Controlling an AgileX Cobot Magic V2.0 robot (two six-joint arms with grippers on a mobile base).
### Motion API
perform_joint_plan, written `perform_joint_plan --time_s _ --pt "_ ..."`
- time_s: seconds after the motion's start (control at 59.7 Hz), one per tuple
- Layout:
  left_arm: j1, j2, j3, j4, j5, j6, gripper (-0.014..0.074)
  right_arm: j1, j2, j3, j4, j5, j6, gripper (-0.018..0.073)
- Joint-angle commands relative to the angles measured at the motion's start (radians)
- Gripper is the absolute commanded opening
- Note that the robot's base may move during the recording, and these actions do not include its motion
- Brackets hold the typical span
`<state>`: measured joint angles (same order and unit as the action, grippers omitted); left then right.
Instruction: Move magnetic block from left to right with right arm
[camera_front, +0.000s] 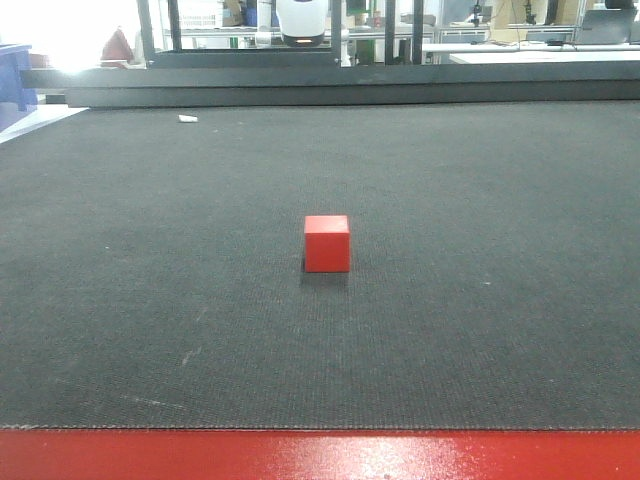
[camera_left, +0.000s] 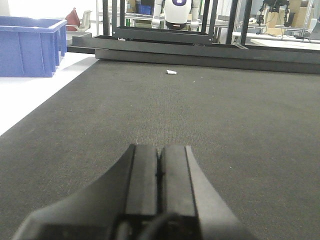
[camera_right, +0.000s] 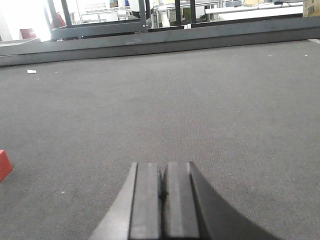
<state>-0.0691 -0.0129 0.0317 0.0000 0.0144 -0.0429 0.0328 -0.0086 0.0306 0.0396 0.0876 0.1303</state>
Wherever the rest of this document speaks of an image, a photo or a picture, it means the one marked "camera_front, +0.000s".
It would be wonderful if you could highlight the red magnetic cube block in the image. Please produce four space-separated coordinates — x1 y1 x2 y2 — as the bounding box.
304 215 351 273

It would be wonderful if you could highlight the black woven table mat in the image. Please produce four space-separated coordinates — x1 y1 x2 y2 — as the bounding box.
1 101 639 430

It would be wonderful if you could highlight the white robot head unit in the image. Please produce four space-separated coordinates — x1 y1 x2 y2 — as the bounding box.
276 0 329 47

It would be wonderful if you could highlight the white background table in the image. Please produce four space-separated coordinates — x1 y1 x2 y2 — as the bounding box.
422 42 639 65

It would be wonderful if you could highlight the red cone object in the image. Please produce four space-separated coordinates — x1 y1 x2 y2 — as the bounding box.
100 28 134 69

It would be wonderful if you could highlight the blue plastic bin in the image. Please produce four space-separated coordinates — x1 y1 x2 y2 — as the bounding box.
0 44 38 131

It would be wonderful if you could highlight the black metal frame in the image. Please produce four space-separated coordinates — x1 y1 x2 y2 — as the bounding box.
21 1 639 108

